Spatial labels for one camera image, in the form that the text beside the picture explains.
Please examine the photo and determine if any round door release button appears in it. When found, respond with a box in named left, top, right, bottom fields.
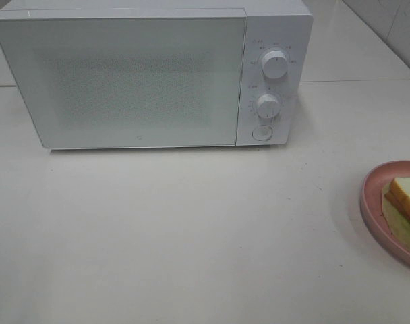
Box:
left=252, top=125, right=273, bottom=142

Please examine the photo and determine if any white microwave door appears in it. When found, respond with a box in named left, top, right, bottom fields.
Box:
left=0, top=18, right=245, bottom=149

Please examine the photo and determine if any pink round plate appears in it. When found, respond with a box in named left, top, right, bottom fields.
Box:
left=359, top=161, right=410, bottom=266

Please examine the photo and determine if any white bread sandwich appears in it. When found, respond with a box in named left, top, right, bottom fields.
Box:
left=382, top=177, right=410, bottom=252

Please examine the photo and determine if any white lower timer knob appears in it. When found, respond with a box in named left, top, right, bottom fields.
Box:
left=256, top=94, right=281, bottom=119

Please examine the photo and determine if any white upper power knob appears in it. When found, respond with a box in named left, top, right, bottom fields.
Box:
left=260, top=49, right=288, bottom=80

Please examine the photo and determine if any white microwave oven body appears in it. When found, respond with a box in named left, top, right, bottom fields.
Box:
left=0, top=1, right=313, bottom=149

